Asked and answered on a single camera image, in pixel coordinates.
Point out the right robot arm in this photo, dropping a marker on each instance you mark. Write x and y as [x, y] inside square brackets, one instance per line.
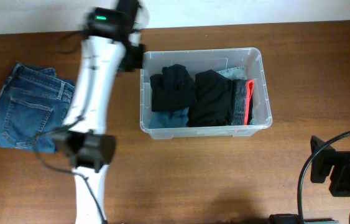
[316, 145]

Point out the black shorts red grey waistband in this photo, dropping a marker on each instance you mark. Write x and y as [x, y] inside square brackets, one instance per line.
[214, 101]

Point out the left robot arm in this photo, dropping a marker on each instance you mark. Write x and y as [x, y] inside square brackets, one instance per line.
[110, 44]

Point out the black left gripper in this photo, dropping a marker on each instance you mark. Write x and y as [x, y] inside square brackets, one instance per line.
[138, 65]

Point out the clear plastic storage bin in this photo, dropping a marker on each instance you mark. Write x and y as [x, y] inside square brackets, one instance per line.
[197, 61]

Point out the dark blue jeans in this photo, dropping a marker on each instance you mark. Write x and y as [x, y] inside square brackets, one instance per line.
[32, 100]

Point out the small blue cloth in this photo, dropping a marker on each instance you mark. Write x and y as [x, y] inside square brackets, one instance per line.
[175, 119]

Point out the light blue jeans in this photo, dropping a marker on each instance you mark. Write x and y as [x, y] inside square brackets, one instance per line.
[242, 98]

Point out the black cloth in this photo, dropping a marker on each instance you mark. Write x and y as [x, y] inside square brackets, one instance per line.
[173, 89]

